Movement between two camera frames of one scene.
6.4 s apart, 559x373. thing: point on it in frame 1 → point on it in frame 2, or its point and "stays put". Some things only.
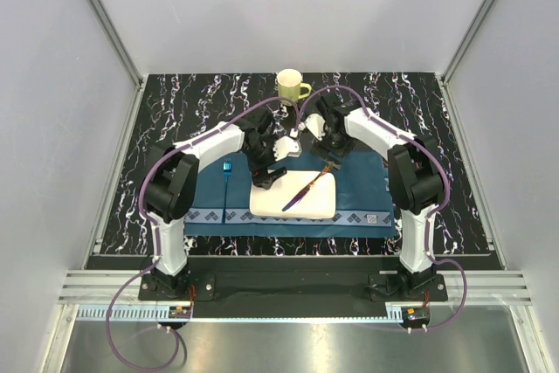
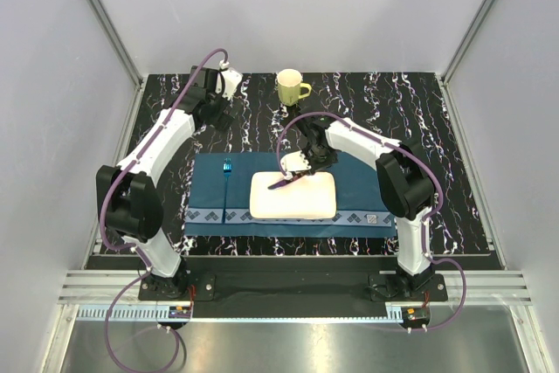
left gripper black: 260,176 → 221,120
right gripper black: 348,148 → 316,168
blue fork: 227,169 stays put
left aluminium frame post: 111,30 stays put
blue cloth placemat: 224,196 stays put
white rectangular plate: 320,203 stays put
